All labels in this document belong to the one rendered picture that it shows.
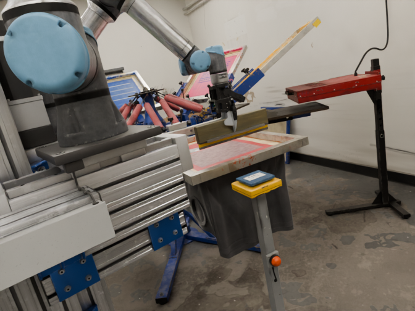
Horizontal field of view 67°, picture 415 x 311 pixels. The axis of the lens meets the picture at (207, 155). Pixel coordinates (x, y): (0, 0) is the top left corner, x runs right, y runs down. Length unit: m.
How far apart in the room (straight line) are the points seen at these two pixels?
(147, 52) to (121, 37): 0.51
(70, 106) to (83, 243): 0.28
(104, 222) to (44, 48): 0.29
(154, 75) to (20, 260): 5.61
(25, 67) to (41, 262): 0.30
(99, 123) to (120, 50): 5.31
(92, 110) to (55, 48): 0.18
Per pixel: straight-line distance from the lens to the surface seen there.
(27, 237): 0.56
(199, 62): 1.16
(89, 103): 0.69
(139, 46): 6.06
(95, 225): 0.58
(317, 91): 2.37
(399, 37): 3.20
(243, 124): 1.40
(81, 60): 0.55
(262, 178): 1.08
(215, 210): 1.38
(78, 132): 0.68
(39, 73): 0.56
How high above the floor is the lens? 1.34
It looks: 14 degrees down
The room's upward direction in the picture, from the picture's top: 12 degrees counter-clockwise
